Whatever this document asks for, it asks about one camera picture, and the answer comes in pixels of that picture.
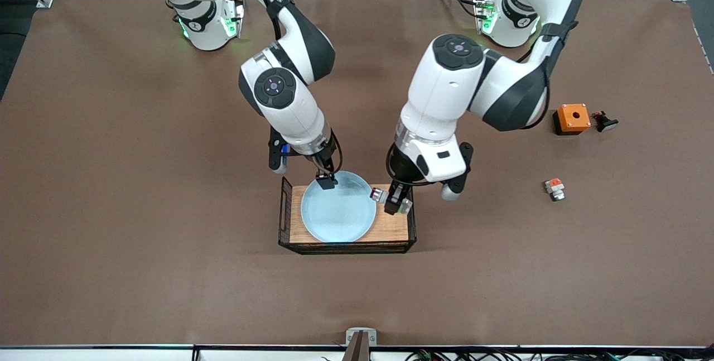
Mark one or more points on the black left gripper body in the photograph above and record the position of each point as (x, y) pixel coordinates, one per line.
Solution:
(401, 172)

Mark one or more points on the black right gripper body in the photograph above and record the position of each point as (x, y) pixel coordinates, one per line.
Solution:
(323, 164)

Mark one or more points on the light blue round plate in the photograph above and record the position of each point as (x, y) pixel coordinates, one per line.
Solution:
(337, 210)

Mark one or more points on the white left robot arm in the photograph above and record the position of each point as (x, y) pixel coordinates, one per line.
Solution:
(446, 99)

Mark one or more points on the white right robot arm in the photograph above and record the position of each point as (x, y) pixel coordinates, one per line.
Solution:
(284, 87)

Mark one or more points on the orange white push button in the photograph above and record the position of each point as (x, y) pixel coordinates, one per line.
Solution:
(554, 188)

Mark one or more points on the small black red button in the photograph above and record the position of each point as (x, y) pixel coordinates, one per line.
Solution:
(605, 122)

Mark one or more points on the brown table cover sheet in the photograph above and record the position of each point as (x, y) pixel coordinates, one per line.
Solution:
(139, 210)

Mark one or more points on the grey metal camera bracket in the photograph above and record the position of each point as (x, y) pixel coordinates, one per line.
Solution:
(360, 338)

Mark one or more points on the orange button enclosure box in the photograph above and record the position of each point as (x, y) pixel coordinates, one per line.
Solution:
(573, 117)

